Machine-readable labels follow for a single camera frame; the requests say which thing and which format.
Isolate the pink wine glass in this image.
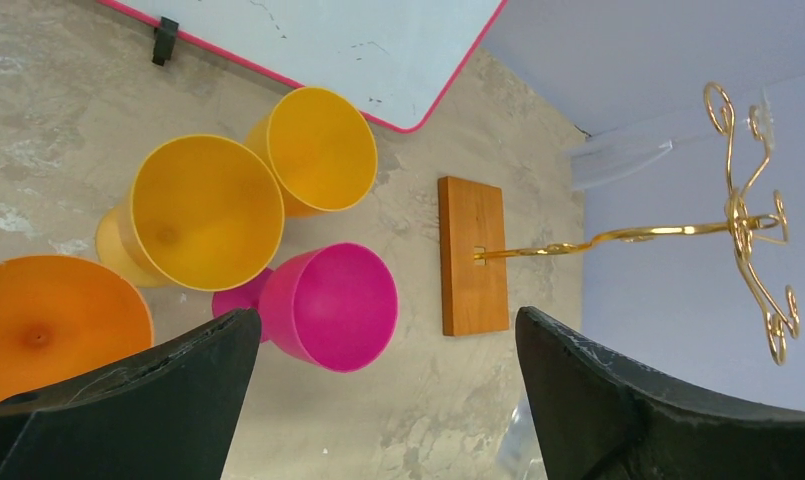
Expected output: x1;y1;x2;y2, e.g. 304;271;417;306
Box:
211;242;399;373

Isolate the gold wire wine glass rack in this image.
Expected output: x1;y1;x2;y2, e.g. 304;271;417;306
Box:
437;81;801;365

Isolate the black whiteboard stand foot left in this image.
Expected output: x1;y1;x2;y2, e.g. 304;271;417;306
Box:
152;17;179;66

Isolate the yellow wine glass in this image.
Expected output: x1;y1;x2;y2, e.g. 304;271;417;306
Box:
95;134;285;292
244;87;378;217

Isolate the orange wine glass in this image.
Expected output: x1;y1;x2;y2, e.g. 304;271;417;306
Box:
0;255;155;402

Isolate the yellow wine glass front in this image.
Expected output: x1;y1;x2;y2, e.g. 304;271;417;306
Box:
95;134;285;292

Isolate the red framed whiteboard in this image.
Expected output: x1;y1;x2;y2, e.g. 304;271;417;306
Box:
106;0;505;133

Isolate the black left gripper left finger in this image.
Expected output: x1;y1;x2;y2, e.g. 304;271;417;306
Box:
0;309;262;479

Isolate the clear wine glass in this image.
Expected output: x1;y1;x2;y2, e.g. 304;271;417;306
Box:
495;394;547;480
566;82;775;191

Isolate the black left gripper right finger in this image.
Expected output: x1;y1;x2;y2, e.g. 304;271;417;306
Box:
515;306;805;479

